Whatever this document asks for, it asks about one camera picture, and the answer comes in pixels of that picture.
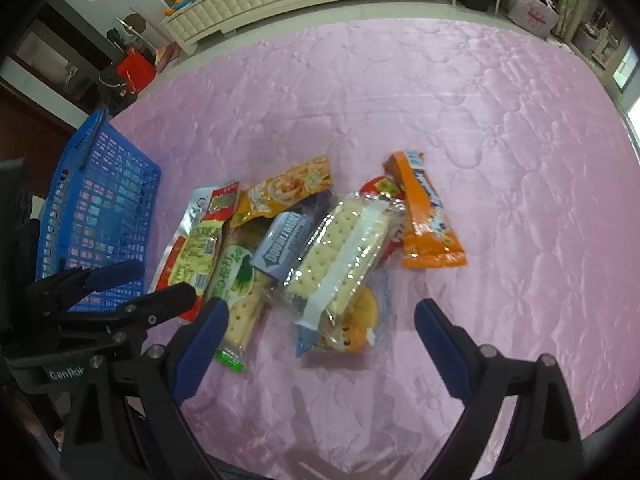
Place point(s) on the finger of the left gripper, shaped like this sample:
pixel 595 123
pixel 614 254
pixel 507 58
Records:
pixel 74 284
pixel 135 316

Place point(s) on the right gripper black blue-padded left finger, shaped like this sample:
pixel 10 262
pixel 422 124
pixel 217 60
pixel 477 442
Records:
pixel 126 421

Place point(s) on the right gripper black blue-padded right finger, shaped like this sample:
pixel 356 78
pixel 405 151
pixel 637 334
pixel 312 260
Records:
pixel 543 440

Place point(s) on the red yellow snack pouch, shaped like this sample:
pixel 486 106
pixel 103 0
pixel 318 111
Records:
pixel 192 254

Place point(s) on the green cracker pack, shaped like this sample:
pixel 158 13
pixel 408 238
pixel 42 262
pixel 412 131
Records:
pixel 241 286

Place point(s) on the yellow noodle snack pouch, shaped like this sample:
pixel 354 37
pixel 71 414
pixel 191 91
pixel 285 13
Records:
pixel 274 195

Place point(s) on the blue doublemint gum pack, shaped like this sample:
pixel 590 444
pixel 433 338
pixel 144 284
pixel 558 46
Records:
pixel 287 235

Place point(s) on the clear pack orange cookie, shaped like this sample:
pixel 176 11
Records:
pixel 367 325

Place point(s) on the orange long snack bag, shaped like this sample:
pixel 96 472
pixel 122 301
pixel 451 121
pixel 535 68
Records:
pixel 428 240

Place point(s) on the clear cracker pack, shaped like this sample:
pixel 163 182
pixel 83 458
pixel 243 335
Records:
pixel 339 256

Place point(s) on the blue plastic basket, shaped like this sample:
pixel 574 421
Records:
pixel 100 204

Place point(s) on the red bag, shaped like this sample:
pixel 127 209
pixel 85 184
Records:
pixel 136 71

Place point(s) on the pink quilted cloth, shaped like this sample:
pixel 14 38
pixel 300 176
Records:
pixel 538 177

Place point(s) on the red small snack pouch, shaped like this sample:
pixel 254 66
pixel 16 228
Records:
pixel 385 188

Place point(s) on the pink shopping bag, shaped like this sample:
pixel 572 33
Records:
pixel 538 17

